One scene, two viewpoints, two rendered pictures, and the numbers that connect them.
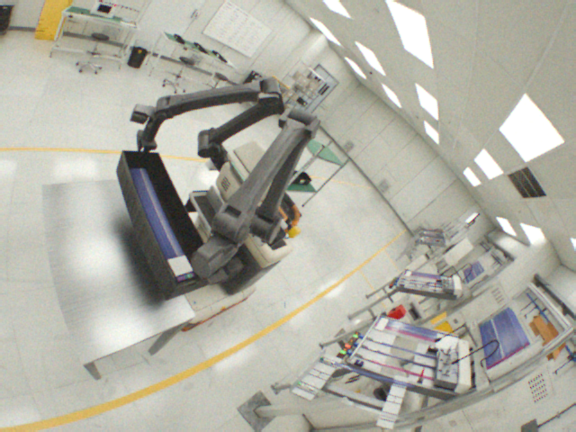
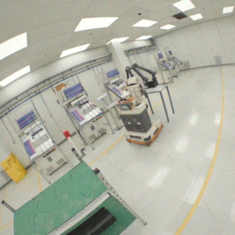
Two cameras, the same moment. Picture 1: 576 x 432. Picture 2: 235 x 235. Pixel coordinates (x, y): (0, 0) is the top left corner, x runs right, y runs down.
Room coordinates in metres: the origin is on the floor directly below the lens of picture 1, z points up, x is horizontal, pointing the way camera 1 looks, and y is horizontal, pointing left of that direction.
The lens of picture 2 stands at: (3.09, 1.11, 1.49)
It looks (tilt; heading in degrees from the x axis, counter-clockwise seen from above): 20 degrees down; 216
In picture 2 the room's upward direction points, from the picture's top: 25 degrees counter-clockwise
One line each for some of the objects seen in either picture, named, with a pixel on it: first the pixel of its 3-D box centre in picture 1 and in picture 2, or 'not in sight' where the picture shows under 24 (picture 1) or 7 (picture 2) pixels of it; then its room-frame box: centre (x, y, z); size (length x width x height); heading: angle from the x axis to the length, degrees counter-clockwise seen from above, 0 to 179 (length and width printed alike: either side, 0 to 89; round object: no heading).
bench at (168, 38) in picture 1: (191, 64); not in sight; (3.91, 3.72, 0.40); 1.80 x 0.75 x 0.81; 158
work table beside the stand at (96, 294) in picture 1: (102, 292); (155, 103); (0.32, 0.38, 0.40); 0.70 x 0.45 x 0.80; 73
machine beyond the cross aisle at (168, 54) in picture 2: not in sight; (170, 61); (-5.04, 0.88, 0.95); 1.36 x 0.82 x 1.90; 68
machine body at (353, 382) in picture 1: (364, 407); (89, 128); (0.93, -1.57, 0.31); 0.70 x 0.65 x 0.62; 158
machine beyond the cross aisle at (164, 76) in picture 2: not in sight; (160, 66); (-3.70, 0.32, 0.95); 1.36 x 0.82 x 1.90; 68
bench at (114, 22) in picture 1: (94, 36); not in sight; (1.88, 4.55, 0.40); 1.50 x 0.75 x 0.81; 158
